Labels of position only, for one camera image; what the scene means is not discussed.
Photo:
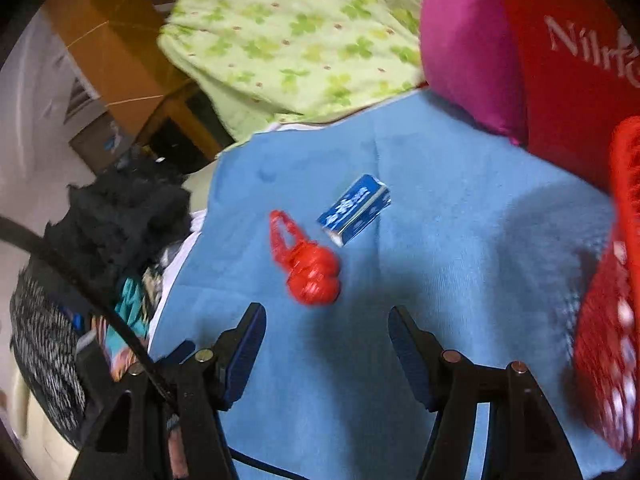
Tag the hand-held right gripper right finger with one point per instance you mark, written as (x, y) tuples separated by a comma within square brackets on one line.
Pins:
[(412, 365)]

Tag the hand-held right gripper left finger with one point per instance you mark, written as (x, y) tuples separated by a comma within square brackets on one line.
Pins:
[(247, 360)]

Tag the small red plastic bag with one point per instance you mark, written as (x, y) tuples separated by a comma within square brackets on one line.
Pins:
[(310, 275)]

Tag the small blue carton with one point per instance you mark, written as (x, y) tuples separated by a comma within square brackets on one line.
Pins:
[(352, 207)]

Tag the black plastic bag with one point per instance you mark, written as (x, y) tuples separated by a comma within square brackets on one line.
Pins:
[(120, 215)]

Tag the red plastic mesh basket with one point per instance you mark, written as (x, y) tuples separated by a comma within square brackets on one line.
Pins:
[(610, 310)]

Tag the blue cloth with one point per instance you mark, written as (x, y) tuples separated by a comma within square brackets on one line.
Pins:
[(450, 260)]

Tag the colourful printed cloth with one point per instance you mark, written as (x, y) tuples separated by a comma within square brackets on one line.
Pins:
[(131, 305)]

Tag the white cloth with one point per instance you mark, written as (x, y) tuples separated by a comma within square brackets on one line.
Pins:
[(187, 240)]

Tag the brown door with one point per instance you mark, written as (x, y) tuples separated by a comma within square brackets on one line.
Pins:
[(102, 142)]

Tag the red paper shopping bag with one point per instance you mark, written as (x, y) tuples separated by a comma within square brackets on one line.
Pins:
[(565, 100)]

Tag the pink cushion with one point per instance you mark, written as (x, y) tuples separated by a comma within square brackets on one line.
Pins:
[(465, 50)]

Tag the green floral quilt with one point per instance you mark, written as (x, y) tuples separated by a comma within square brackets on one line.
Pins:
[(280, 35)]

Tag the orange wooden cabinet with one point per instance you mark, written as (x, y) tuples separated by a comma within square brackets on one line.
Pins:
[(100, 45)]

